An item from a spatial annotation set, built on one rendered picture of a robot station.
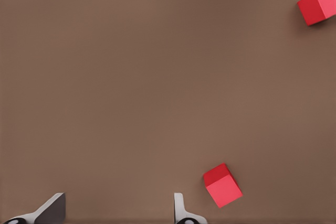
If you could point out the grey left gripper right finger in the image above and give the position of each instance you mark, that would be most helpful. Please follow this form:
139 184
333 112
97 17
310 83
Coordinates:
179 208

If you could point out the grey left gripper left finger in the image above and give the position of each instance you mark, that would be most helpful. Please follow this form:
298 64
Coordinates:
50 209

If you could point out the small red cube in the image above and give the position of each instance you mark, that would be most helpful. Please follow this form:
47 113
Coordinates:
223 186

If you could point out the large red block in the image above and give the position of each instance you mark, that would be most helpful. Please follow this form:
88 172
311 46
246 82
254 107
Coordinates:
319 5

